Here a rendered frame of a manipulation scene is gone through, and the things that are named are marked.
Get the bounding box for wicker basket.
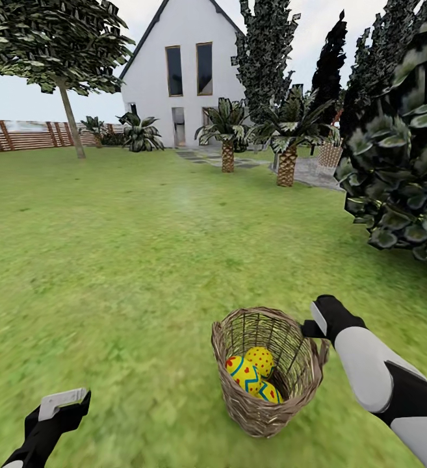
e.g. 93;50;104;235
211;306;330;439

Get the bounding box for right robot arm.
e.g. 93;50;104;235
301;296;427;468

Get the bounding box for easter egg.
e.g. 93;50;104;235
243;346;275;381
257;381;284;404
225;356;267;398

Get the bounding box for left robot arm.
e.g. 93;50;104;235
1;387;91;468

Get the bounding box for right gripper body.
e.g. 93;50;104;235
305;320;325;339

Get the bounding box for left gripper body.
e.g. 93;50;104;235
25;402;81;448

